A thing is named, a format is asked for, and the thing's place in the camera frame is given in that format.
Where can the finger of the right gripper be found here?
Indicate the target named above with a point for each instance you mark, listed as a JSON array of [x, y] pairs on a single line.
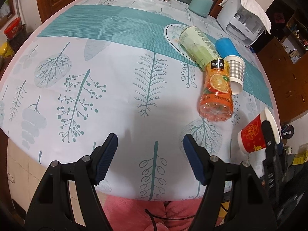
[[272, 164]]

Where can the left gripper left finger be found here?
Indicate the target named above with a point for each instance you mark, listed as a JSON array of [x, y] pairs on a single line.
[[51, 208]]

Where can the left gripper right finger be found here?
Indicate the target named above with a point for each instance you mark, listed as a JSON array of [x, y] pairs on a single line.
[[249, 207]]

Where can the red paper cup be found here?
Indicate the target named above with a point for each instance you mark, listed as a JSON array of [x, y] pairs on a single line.
[[251, 137]]

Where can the grey checkered paper cup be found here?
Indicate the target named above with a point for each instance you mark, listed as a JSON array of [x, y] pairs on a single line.
[[237, 71]]

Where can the blue plastic cup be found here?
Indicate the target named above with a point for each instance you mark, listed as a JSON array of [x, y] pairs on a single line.
[[225, 47]]

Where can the orange juice bottle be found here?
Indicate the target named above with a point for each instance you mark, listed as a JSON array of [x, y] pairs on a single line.
[[216, 102]]

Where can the wooden shelf cabinet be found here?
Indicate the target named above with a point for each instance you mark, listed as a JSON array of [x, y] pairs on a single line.
[[284, 60]]

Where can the white countertop appliance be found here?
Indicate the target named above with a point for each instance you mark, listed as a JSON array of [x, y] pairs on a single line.
[[240, 23]]

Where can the white cloth on appliance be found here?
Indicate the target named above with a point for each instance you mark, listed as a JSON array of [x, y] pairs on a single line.
[[254, 7]]

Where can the teal canister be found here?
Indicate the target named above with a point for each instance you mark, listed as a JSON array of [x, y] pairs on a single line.
[[201, 7]]

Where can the red lidded container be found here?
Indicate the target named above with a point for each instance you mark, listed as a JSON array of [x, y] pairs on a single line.
[[13, 28]]

